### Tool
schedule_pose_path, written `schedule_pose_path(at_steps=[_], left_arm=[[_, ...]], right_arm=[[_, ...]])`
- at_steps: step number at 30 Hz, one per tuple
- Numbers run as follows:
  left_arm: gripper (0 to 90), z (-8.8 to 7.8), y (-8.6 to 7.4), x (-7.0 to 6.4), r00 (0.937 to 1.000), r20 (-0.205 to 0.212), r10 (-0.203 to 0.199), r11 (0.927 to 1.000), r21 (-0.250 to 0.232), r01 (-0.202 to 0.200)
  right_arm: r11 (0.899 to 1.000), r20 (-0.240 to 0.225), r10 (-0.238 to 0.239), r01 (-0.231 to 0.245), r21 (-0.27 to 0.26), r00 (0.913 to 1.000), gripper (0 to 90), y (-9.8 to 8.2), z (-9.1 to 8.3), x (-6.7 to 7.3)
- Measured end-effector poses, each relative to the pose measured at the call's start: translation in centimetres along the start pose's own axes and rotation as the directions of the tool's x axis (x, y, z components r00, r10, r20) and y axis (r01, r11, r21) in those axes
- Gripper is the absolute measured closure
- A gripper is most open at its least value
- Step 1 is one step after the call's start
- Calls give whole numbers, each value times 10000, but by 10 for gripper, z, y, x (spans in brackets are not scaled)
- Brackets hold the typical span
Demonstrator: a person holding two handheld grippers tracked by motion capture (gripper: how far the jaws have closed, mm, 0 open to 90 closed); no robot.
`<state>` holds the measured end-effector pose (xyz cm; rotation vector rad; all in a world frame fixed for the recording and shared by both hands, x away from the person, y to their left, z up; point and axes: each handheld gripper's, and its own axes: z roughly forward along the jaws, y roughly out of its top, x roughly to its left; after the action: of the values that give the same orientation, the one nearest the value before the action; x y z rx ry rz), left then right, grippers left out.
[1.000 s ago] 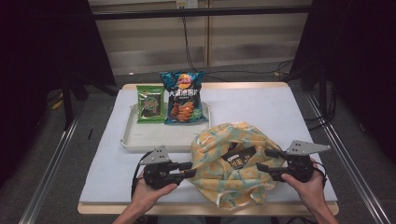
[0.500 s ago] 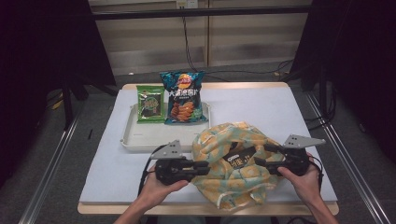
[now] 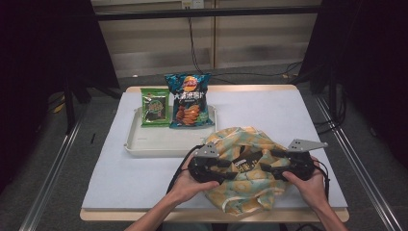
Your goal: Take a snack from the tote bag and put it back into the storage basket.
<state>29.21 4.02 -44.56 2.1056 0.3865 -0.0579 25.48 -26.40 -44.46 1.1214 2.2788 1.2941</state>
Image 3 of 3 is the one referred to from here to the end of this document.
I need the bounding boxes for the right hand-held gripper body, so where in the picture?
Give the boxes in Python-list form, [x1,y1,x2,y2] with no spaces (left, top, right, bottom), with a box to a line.
[282,138,329,182]

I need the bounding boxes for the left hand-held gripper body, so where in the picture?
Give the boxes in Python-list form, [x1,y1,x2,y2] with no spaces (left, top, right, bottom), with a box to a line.
[187,142,225,185]

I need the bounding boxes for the black snack packet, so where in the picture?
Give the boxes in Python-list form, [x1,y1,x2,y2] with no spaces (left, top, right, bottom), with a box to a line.
[232,150,265,171]

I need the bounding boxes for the orange patterned fabric bag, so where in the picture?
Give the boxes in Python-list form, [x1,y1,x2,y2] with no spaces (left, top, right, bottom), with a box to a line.
[200,125,317,217]

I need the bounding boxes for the white plastic tray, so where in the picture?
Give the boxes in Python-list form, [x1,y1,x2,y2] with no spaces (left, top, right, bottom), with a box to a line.
[123,105,218,158]

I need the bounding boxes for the blue potato chip bag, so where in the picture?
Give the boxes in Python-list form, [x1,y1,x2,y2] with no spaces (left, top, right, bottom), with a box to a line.
[164,72,216,129]

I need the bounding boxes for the green seaweed snack packet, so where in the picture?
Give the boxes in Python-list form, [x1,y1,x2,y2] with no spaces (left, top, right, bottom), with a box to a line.
[140,88,172,128]

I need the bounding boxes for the person's right hand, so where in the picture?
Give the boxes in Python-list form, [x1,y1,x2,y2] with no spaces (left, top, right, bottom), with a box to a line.
[282,156,329,210]

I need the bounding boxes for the person's left hand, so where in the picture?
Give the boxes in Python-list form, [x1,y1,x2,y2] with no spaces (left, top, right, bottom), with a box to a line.
[166,150,221,206]

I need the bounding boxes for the white table mat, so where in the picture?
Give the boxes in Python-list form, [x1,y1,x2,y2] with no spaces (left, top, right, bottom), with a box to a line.
[81,90,349,211]

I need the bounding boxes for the dark curtain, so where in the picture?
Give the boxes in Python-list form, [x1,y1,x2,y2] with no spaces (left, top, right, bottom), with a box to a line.
[0,0,120,193]
[297,0,408,167]

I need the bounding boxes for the black metal stand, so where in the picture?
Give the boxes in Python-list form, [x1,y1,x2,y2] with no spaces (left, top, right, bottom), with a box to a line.
[63,76,92,134]

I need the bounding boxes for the black horizontal metal bar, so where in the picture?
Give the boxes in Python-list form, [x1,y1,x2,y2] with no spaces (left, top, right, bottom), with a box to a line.
[94,5,321,22]

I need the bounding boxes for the yellow floor tape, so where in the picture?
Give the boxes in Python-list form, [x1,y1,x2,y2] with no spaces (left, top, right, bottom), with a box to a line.
[52,101,66,115]

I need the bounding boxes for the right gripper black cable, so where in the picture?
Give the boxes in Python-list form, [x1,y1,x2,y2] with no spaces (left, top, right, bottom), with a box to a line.
[313,159,331,202]

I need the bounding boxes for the black floor cables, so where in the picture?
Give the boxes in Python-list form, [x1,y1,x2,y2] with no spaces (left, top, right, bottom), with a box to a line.
[314,86,349,136]

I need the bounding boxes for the metal floor rail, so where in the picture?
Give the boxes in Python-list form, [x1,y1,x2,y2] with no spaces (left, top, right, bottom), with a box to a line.
[314,95,403,231]
[18,118,85,231]

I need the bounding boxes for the black hanging wall cable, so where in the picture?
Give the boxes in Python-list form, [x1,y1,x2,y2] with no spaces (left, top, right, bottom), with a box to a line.
[187,16,304,85]

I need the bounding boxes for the white wall socket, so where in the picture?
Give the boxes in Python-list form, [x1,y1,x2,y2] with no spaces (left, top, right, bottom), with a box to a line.
[181,0,205,10]

